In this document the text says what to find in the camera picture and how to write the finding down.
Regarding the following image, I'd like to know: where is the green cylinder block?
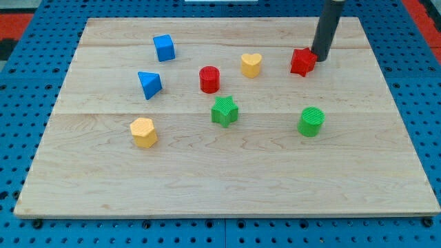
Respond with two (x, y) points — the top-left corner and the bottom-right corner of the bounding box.
(297, 106), (325, 137)

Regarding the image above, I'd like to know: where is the blue cube block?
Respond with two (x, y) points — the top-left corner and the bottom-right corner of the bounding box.
(153, 34), (176, 62)

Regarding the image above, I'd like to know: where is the blue triangular prism block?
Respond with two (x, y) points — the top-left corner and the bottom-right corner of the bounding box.
(138, 72), (163, 100)

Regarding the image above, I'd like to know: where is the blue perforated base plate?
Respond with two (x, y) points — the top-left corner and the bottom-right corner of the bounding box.
(1, 0), (440, 247)

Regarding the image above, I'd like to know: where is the green star block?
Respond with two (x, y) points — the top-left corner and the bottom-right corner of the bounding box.
(211, 96), (239, 128)

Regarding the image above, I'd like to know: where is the yellow hexagon block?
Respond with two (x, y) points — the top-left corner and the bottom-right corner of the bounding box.
(130, 118), (158, 148)

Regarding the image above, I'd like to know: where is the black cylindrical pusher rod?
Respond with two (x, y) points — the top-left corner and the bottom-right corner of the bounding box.
(311, 0), (346, 62)

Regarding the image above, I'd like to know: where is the yellow heart block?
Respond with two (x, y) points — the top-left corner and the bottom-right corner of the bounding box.
(240, 53), (263, 79)

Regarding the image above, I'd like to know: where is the red cylinder block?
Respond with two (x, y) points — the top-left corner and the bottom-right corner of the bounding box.
(199, 65), (220, 94)

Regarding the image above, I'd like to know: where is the light wooden board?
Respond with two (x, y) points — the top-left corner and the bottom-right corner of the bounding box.
(14, 17), (440, 219)

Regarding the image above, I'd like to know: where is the red star block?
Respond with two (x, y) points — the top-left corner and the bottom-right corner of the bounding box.
(290, 48), (318, 77)

